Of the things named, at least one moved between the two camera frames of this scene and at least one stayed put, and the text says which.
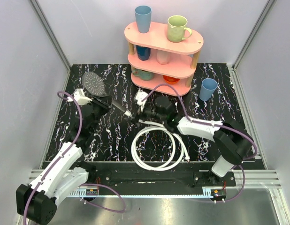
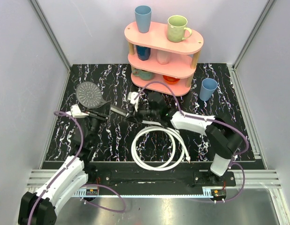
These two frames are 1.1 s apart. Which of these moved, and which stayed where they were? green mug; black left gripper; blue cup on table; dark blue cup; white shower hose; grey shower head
Moved: grey shower head; black left gripper
Stayed: blue cup on table; white shower hose; dark blue cup; green mug
